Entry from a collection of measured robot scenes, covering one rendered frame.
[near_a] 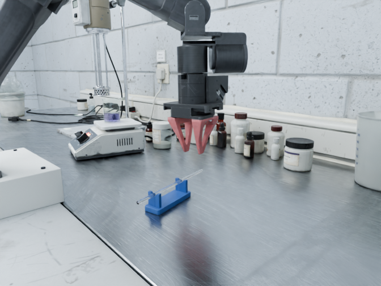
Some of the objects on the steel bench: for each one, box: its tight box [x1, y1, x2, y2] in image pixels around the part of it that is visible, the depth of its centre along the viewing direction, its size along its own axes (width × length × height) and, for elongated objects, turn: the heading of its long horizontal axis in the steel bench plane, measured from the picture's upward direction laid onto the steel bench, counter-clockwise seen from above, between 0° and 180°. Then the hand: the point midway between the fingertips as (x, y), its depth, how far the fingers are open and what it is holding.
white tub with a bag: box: [0, 75, 26, 117], centre depth 160 cm, size 14×14×21 cm
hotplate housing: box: [69, 126, 145, 161], centre depth 91 cm, size 22×13×8 cm, turn 119°
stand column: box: [120, 6, 129, 119], centre depth 123 cm, size 3×3×70 cm
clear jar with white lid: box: [153, 121, 172, 150], centre depth 96 cm, size 6×6×8 cm
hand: (193, 148), depth 60 cm, fingers open, 3 cm apart
